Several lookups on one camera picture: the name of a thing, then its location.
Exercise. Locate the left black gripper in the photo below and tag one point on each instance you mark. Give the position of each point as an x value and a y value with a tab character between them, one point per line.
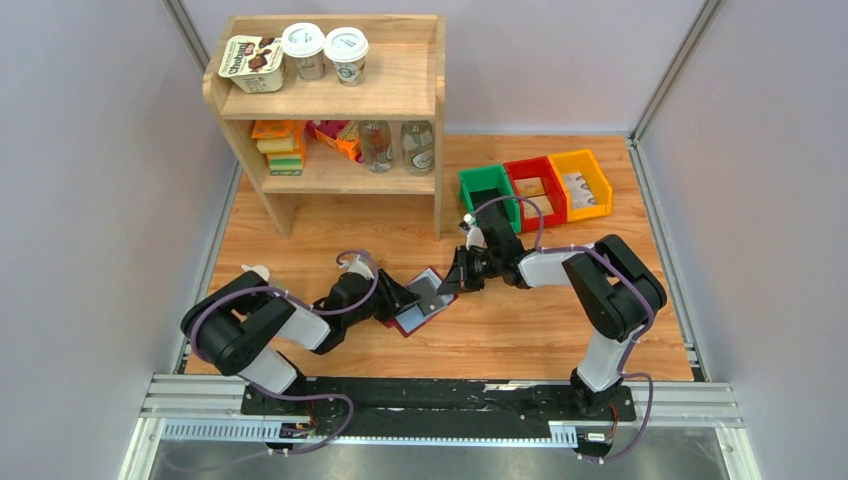
399	296

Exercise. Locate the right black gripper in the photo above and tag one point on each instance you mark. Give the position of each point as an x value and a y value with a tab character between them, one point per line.
453	282

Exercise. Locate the dark credit card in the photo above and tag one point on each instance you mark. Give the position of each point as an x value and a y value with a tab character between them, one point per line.
429	300
480	197

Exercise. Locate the red leather card holder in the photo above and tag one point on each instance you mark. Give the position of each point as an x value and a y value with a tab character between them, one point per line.
411	321

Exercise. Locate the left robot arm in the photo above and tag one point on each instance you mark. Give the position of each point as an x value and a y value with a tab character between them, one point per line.
232	328

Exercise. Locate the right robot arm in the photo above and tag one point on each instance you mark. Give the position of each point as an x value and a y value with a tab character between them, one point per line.
617	292

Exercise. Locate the green plastic bin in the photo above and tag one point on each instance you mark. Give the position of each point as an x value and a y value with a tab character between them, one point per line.
486	177

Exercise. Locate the cardboard pieces in red bin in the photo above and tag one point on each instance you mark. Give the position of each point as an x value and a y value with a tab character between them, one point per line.
533	188

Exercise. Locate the red plastic bin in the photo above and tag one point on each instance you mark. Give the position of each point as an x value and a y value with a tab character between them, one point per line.
539	167

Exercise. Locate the small clear squeeze bottle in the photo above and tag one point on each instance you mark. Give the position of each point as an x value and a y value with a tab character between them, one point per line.
260	270

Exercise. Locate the white packet in yellow bin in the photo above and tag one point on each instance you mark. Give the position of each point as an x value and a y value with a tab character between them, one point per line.
579	191

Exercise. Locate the right clear glass bottle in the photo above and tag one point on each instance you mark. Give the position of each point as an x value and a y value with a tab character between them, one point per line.
417	139

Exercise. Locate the clear glass bottle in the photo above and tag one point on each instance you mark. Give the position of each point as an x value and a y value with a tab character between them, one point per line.
417	139
376	145

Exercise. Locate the yellow plastic bin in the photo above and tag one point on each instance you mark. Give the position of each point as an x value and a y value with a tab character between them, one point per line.
585	162

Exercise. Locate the left clear glass bottle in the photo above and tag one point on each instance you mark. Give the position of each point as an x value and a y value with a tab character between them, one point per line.
376	145

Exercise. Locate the orange snack box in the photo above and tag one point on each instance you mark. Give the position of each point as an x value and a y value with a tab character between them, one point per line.
340	135

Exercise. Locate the wooden two-tier shelf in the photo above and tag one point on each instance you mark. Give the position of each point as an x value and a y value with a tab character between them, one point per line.
404	80

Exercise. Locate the right white-lidded paper cup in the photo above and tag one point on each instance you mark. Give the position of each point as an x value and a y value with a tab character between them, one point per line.
347	48

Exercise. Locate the white-lidded paper cup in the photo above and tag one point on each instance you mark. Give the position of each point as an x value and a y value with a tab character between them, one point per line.
304	43
347	48

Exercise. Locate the Chobani yogurt tub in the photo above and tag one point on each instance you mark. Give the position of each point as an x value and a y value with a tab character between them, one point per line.
253	63

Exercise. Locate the left white-lidded paper cup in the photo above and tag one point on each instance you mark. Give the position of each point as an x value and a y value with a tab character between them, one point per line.
304	43

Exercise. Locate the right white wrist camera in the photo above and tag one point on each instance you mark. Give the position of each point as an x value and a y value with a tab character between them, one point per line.
473	234

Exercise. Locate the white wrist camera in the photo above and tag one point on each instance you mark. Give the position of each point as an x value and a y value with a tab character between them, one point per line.
359	264
473	234

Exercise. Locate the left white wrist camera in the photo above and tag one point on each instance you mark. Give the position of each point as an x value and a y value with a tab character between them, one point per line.
359	264

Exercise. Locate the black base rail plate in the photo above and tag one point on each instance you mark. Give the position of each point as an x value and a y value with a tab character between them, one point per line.
440	409

